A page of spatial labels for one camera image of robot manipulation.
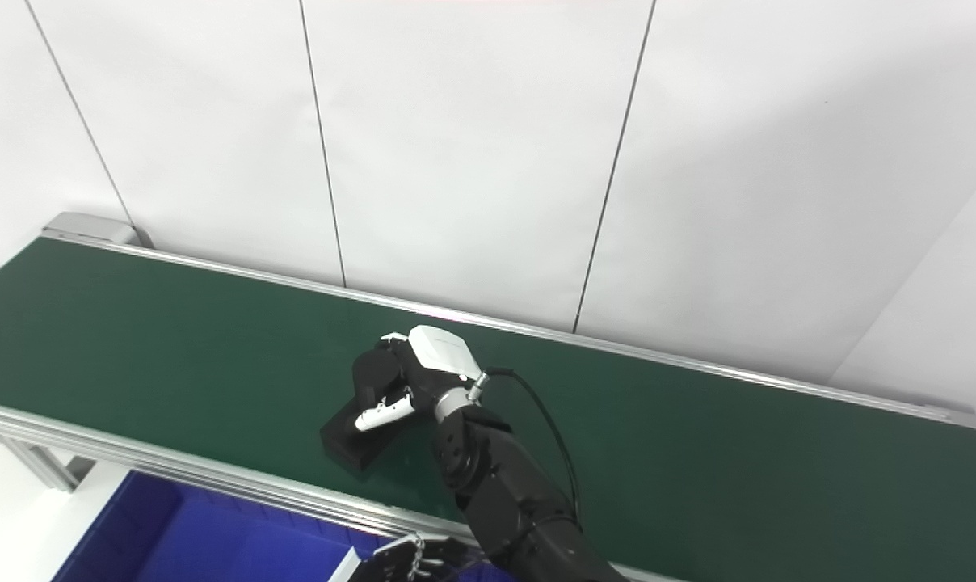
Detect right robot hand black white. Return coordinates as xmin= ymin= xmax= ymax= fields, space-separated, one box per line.
xmin=354 ymin=325 xmax=485 ymax=433

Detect black part with square base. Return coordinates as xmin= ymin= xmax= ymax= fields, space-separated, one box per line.
xmin=319 ymin=348 xmax=413 ymax=474

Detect blue plastic bin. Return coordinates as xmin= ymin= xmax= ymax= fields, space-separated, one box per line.
xmin=50 ymin=469 xmax=497 ymax=582

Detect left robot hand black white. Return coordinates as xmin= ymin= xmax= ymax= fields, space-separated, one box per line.
xmin=326 ymin=533 xmax=473 ymax=582

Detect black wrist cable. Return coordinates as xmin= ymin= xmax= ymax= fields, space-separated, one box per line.
xmin=483 ymin=367 xmax=583 ymax=520

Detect grey conveyor support leg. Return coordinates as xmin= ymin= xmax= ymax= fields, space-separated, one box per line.
xmin=2 ymin=432 xmax=95 ymax=494

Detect green conveyor belt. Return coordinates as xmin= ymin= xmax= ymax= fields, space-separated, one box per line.
xmin=0 ymin=212 xmax=976 ymax=582
xmin=0 ymin=236 xmax=976 ymax=582

